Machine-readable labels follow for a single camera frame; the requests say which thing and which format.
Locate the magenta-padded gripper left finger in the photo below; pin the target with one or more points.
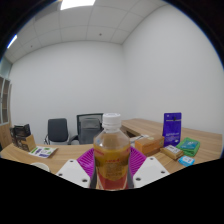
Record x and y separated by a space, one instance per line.
85 163

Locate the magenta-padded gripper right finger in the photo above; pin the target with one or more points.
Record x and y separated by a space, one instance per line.
138 161

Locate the yellow tea drink bottle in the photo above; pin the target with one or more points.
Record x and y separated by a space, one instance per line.
111 156

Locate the orange-brown box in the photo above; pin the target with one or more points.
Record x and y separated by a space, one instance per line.
149 145

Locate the tan labelled box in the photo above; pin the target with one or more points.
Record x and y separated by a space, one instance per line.
171 151

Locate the mesh-back office chair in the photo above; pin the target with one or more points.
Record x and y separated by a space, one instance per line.
89 128

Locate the wooden side desk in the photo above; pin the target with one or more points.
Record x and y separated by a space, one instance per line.
146 126

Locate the black office chair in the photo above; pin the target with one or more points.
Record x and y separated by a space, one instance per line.
57 130

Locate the white printed leaflet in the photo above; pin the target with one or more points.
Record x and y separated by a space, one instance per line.
42 152

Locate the purple standing card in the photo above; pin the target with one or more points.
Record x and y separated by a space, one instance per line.
172 128

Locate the small blue box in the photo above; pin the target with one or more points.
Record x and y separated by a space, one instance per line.
186 160

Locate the green packet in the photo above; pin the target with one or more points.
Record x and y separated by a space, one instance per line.
188 146

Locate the small ceiling light panel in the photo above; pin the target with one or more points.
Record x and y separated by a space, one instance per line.
12 41

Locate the large ceiling light panel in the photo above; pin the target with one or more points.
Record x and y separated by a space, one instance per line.
77 4

